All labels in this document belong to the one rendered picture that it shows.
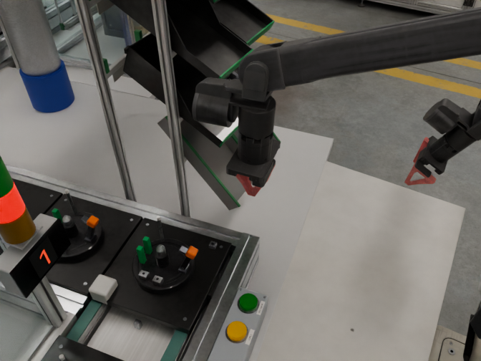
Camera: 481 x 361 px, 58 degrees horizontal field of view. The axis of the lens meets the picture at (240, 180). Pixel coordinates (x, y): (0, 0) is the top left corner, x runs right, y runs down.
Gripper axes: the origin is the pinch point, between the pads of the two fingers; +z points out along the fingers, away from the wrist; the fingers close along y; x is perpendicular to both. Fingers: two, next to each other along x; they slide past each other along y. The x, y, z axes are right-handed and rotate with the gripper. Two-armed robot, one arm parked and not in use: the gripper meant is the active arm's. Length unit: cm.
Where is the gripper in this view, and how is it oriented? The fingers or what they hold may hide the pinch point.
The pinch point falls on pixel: (251, 191)
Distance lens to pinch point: 80.6
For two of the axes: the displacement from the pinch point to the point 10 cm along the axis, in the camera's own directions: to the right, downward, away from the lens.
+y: -3.6, 6.4, -6.8
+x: 9.3, 2.7, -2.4
